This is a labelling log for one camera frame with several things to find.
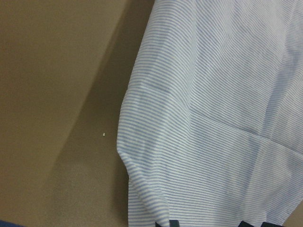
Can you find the blue striped button shirt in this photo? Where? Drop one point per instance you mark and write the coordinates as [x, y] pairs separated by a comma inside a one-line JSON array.
[[211, 125]]

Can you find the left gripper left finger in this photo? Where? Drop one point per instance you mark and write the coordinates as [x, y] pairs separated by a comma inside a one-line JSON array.
[[172, 223]]

